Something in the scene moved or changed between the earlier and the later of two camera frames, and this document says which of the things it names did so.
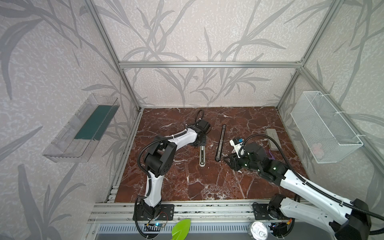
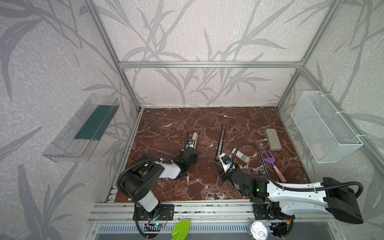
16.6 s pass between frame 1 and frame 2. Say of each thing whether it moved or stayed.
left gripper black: moved
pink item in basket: stayed
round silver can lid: stayed
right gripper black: moved
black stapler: stayed
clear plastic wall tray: stayed
